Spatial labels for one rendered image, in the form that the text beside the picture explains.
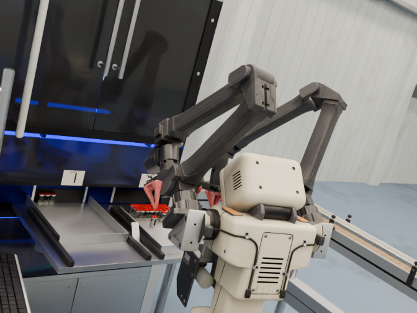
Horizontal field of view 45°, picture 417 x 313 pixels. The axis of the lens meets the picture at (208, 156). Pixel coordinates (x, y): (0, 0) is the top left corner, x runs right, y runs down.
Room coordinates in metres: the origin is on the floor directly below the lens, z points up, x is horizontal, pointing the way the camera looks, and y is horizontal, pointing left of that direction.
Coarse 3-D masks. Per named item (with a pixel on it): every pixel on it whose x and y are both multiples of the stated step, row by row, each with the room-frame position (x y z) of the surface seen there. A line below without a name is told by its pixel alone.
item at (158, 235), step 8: (120, 208) 1.91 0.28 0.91; (128, 216) 1.86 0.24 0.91; (144, 224) 1.89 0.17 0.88; (160, 224) 1.93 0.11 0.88; (144, 232) 1.76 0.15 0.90; (152, 232) 1.83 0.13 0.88; (160, 232) 1.85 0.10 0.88; (168, 232) 1.88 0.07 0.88; (152, 240) 1.71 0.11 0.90; (160, 240) 1.78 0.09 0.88; (168, 240) 1.80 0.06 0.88; (160, 248) 1.67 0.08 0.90; (168, 248) 1.68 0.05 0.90; (176, 248) 1.71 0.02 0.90
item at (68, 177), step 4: (64, 172) 1.78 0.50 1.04; (68, 172) 1.79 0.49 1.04; (72, 172) 1.80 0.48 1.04; (76, 172) 1.81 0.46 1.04; (80, 172) 1.82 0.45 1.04; (84, 172) 1.83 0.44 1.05; (64, 176) 1.78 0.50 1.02; (68, 176) 1.79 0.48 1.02; (72, 176) 1.80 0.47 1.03; (76, 176) 1.81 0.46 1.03; (80, 176) 1.82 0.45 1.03; (64, 180) 1.78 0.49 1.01; (68, 180) 1.79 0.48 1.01; (72, 180) 1.80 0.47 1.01; (76, 180) 1.81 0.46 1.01; (80, 180) 1.82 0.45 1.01; (64, 184) 1.78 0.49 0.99; (68, 184) 1.79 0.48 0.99; (72, 184) 1.80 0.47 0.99; (76, 184) 1.81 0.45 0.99; (80, 184) 1.82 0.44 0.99
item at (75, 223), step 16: (48, 208) 1.79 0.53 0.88; (64, 208) 1.83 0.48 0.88; (80, 208) 1.87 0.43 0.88; (96, 208) 1.88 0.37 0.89; (48, 224) 1.60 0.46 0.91; (64, 224) 1.69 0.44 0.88; (80, 224) 1.72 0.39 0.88; (96, 224) 1.76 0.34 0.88; (112, 224) 1.77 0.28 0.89; (64, 240) 1.53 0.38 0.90; (80, 240) 1.57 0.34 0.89; (96, 240) 1.61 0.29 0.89; (112, 240) 1.65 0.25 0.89
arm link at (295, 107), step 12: (312, 84) 1.74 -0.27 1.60; (300, 96) 1.77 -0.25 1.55; (288, 108) 1.78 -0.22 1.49; (300, 108) 1.76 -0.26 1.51; (312, 108) 1.77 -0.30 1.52; (264, 120) 1.80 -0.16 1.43; (276, 120) 1.78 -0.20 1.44; (288, 120) 1.79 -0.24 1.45; (252, 132) 1.80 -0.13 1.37; (264, 132) 1.80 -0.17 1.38; (240, 144) 1.82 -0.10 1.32
